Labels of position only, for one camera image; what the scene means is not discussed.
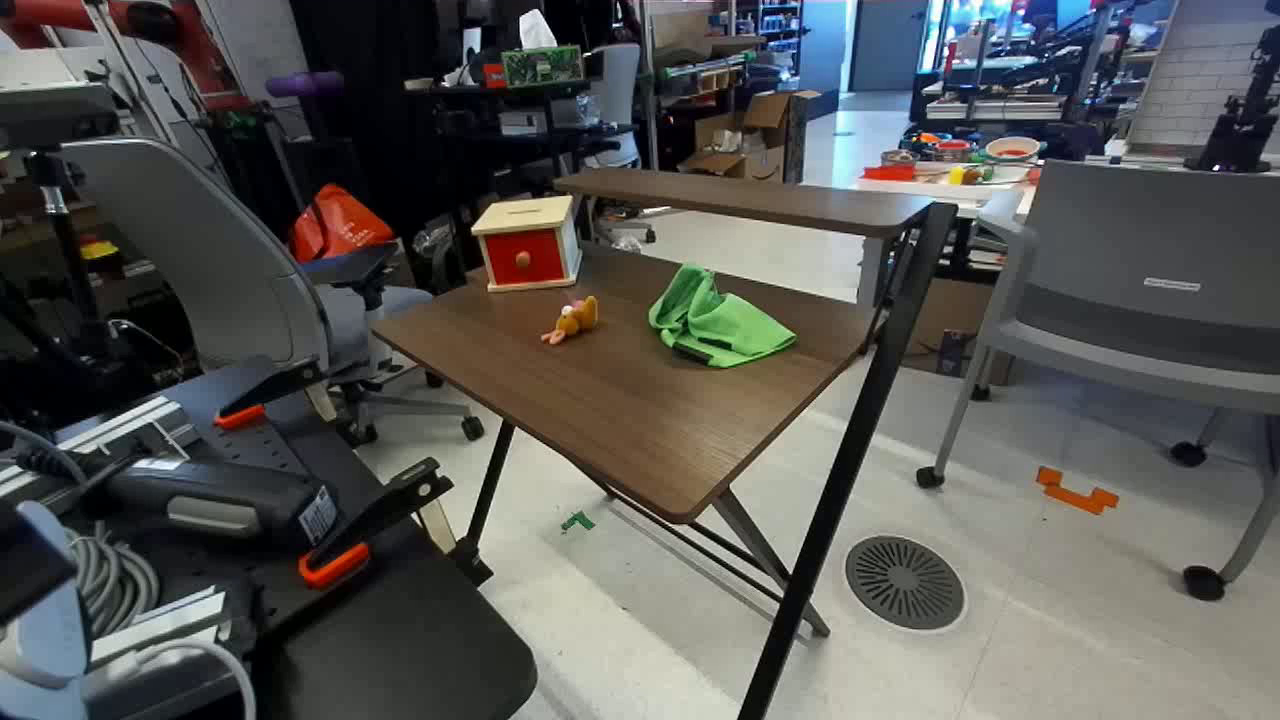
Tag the red wooden drawer box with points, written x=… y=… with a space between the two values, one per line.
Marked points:
x=531 y=245

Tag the dark wooden folding table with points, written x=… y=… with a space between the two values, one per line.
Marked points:
x=666 y=387

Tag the orange toy animal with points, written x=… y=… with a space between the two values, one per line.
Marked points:
x=574 y=323

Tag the green cloth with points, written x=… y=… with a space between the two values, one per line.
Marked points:
x=712 y=324

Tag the cardboard box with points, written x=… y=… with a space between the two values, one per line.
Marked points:
x=744 y=132

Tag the green circuit board box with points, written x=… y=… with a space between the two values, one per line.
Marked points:
x=543 y=66

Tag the black clamp with orange tip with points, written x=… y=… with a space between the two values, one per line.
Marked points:
x=375 y=527
x=261 y=396

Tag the orange bag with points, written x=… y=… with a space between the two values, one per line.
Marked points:
x=337 y=226

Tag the round floor drain grate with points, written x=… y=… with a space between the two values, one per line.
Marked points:
x=907 y=582

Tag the grey office chair on castors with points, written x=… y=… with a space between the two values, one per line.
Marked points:
x=227 y=264

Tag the black handheld device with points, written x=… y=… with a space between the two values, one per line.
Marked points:
x=223 y=498

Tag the grey plastic chair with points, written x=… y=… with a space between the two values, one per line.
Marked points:
x=1146 y=294

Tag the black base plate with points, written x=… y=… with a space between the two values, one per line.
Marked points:
x=362 y=612

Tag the orange floor bracket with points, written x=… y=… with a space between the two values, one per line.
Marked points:
x=1073 y=495

